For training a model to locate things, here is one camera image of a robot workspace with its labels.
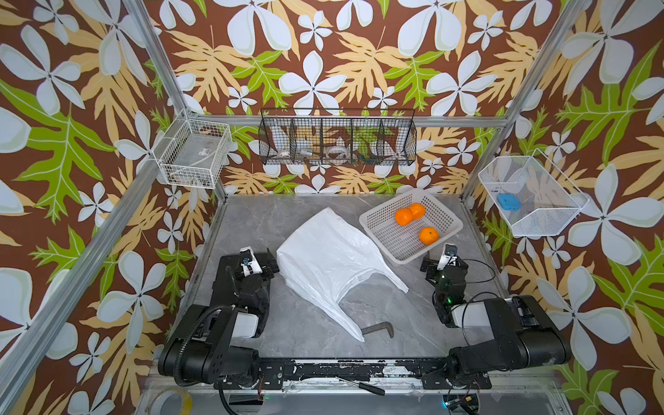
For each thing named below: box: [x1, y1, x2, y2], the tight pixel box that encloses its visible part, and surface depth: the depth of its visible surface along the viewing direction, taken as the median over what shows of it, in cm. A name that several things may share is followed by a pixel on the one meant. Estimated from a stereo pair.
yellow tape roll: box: [148, 387, 194, 415], surface depth 70 cm
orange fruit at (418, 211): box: [408, 202, 427, 221], surface depth 110 cm
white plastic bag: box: [276, 207, 409, 343], surface depth 93 cm
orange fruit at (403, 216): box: [395, 207, 413, 227], surface depth 109 cm
